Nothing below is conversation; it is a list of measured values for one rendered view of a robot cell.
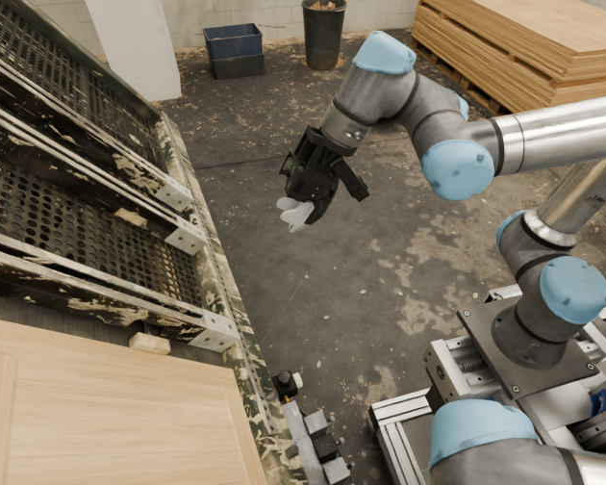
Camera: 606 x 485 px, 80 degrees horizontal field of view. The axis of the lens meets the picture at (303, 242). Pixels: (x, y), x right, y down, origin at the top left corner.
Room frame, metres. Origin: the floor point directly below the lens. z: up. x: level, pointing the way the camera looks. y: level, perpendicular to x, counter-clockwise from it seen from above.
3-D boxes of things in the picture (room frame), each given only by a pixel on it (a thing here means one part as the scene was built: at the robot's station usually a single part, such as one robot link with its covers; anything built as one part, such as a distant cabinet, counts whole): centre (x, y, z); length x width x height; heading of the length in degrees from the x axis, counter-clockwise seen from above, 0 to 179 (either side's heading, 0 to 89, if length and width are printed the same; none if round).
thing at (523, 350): (0.41, -0.52, 1.09); 0.15 x 0.15 x 0.10
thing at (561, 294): (0.41, -0.52, 1.20); 0.13 x 0.12 x 0.14; 1
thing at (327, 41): (4.67, -0.24, 0.33); 0.52 x 0.51 x 0.65; 15
